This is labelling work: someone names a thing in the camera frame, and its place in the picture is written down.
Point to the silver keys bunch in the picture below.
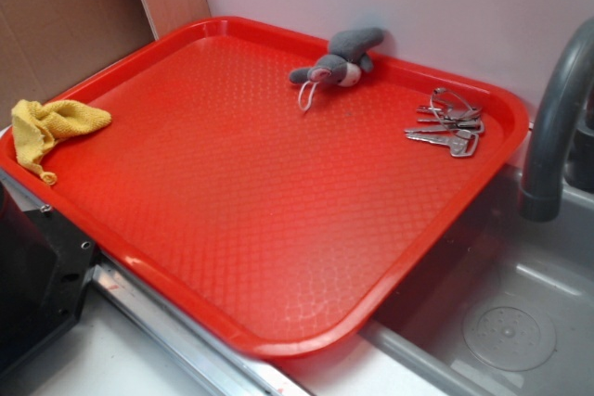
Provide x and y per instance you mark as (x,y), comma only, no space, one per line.
(449,120)

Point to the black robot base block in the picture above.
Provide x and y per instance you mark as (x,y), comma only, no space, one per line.
(47,263)

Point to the red plastic tray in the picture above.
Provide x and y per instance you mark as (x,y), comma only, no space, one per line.
(279,230)

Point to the grey plush mouse toy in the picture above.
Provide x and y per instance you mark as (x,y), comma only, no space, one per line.
(343,65)

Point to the grey toy sink basin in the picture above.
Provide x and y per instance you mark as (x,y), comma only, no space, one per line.
(499,305)

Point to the grey plastic faucet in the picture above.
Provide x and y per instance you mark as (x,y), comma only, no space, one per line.
(560,149)

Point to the yellow cloth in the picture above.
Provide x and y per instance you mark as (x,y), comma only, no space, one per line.
(37,129)

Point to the brown cardboard panel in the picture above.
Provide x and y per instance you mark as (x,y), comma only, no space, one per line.
(48,46)

